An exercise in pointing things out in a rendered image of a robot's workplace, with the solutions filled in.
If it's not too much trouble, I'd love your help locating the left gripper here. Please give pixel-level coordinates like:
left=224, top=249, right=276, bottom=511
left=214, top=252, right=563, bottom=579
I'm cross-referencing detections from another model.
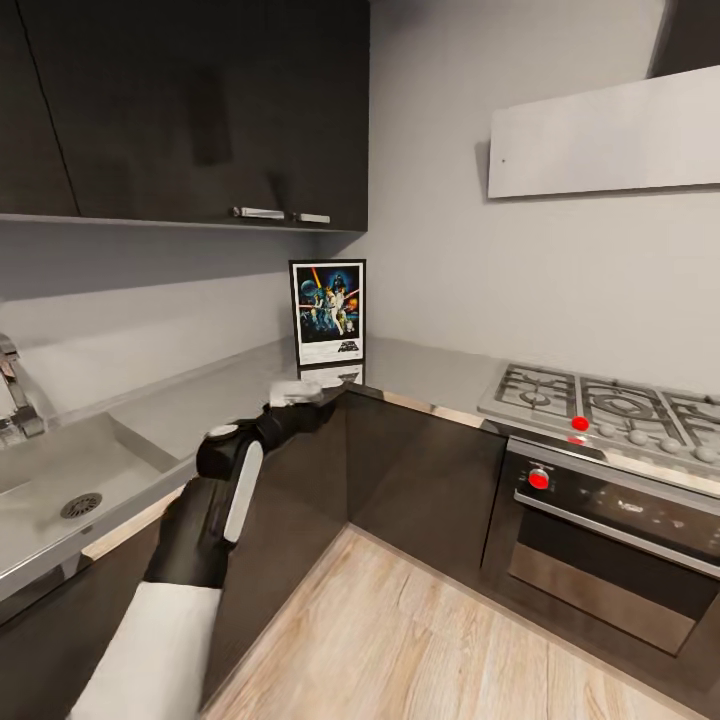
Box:
left=262, top=401, right=337, bottom=444

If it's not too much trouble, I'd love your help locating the poster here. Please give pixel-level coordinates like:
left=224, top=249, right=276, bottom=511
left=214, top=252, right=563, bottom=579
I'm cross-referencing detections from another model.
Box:
left=288, top=259, right=367, bottom=369

